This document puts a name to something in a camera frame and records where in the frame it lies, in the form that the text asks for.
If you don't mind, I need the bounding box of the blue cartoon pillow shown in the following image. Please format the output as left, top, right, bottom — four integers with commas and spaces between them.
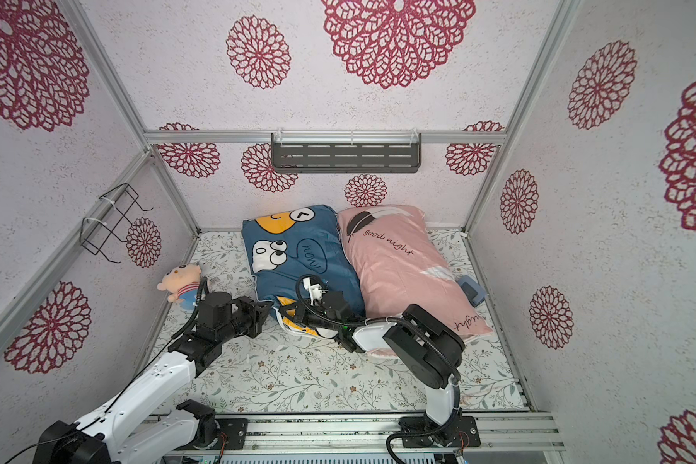
242, 205, 365, 338

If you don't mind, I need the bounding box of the pink plush bear toy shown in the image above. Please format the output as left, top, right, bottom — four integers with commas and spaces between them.
157, 264, 202, 312

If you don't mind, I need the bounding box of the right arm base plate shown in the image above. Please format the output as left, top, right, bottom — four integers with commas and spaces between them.
399, 415, 481, 449

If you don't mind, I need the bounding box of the grey slotted wall shelf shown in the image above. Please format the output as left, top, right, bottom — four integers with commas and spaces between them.
271, 133, 423, 174

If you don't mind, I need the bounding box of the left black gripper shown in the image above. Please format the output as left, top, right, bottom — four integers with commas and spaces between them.
218, 297, 274, 344

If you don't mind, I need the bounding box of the black wire wall rack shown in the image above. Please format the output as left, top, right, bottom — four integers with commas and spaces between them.
77, 183, 153, 265

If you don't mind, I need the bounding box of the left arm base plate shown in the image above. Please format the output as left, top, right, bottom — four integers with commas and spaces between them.
210, 418, 249, 452

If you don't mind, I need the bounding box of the pink good night pillow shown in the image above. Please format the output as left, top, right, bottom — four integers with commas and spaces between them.
338, 205, 493, 343

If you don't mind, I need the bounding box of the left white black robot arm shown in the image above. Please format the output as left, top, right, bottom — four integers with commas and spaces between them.
31, 292, 273, 463

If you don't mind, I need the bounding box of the blue grey small box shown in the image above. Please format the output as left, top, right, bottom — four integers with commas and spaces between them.
456, 276, 487, 307

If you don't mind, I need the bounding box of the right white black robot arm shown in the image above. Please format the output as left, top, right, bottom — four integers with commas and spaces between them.
280, 284, 465, 452

